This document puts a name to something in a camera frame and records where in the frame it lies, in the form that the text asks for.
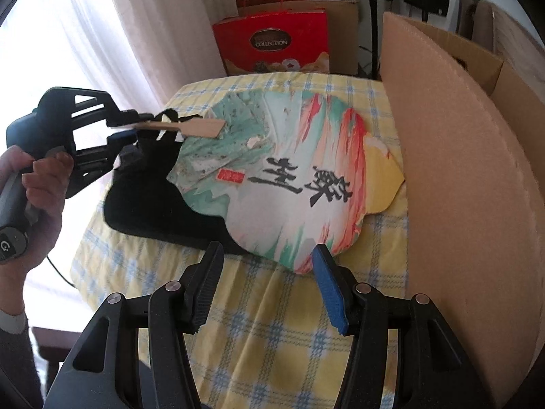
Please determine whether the black cloth bag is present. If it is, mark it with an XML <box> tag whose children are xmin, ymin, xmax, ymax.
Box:
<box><xmin>103</xmin><ymin>108</ymin><xmax>250</xmax><ymax>256</ymax></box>

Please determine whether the black cable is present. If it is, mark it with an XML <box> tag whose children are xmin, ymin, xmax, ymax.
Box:
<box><xmin>46</xmin><ymin>255</ymin><xmax>83</xmax><ymax>292</ymax></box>

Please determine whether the brown cardboard box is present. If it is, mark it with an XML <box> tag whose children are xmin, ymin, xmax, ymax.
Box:
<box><xmin>238</xmin><ymin>0</ymin><xmax>360</xmax><ymax>75</ymax></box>

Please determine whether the painted paper fan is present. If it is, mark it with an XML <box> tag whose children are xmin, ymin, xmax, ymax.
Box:
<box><xmin>106</xmin><ymin>89</ymin><xmax>369</xmax><ymax>275</ymax></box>

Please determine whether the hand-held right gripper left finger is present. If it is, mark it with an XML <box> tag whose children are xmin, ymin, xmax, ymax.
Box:
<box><xmin>45</xmin><ymin>241</ymin><xmax>225</xmax><ymax>409</ymax></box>

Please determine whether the large cardboard box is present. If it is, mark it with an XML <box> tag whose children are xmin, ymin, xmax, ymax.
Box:
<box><xmin>379</xmin><ymin>11</ymin><xmax>545</xmax><ymax>409</ymax></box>

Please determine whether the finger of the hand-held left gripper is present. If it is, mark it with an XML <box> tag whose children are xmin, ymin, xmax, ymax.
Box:
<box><xmin>68</xmin><ymin>131</ymin><xmax>142</xmax><ymax>199</ymax></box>
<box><xmin>72</xmin><ymin>89</ymin><xmax>156</xmax><ymax>131</ymax></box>

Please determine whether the white sheer curtain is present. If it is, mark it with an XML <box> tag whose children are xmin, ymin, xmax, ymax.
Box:
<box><xmin>0</xmin><ymin>0</ymin><xmax>239</xmax><ymax>307</ymax></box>

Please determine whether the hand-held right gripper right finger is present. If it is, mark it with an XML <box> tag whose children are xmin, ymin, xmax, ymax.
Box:
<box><xmin>312</xmin><ymin>244</ymin><xmax>486</xmax><ymax>409</ymax></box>

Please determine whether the person's left forearm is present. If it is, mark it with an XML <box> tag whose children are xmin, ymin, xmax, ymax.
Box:
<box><xmin>0</xmin><ymin>304</ymin><xmax>45</xmax><ymax>409</ymax></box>

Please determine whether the yellow checkered tablecloth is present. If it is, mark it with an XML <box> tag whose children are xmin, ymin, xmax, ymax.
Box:
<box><xmin>72</xmin><ymin>72</ymin><xmax>411</xmax><ymax>409</ymax></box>

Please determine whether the person's left hand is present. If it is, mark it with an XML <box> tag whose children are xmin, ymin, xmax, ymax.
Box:
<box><xmin>0</xmin><ymin>145</ymin><xmax>75</xmax><ymax>312</ymax></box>

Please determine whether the red gift box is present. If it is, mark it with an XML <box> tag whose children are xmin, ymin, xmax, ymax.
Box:
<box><xmin>213</xmin><ymin>11</ymin><xmax>330</xmax><ymax>76</ymax></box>

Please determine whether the black speaker stand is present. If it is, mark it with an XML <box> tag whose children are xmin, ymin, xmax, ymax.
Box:
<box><xmin>367</xmin><ymin>0</ymin><xmax>380</xmax><ymax>79</ymax></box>

